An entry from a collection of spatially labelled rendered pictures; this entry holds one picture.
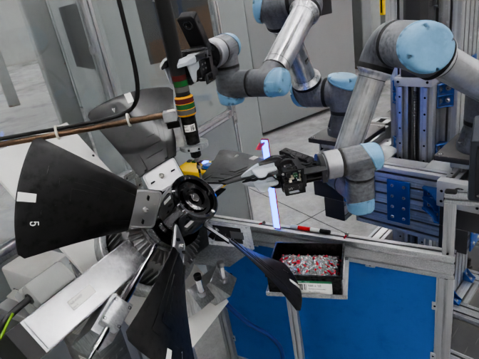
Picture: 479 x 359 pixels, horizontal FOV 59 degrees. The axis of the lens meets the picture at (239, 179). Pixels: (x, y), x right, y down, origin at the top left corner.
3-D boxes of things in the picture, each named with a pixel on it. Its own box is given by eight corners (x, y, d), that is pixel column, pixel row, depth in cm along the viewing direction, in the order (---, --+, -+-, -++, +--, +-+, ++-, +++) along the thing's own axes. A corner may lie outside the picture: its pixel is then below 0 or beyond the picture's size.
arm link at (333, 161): (333, 144, 112) (334, 170, 116) (316, 147, 112) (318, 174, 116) (343, 156, 106) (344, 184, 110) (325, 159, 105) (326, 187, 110)
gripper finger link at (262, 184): (244, 191, 107) (280, 181, 107) (241, 179, 112) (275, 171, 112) (246, 201, 109) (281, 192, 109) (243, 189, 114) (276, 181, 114)
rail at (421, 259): (198, 234, 167) (194, 217, 164) (204, 229, 170) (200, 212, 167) (454, 281, 121) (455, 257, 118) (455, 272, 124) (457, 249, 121)
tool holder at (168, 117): (171, 156, 99) (161, 116, 95) (172, 147, 106) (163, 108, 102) (209, 149, 99) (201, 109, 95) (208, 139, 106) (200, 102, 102)
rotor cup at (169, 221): (172, 261, 98) (199, 237, 90) (130, 214, 99) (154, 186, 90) (206, 229, 109) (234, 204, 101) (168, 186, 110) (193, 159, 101)
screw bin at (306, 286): (267, 293, 125) (264, 274, 122) (278, 259, 139) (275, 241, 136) (343, 298, 118) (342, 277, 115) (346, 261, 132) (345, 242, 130)
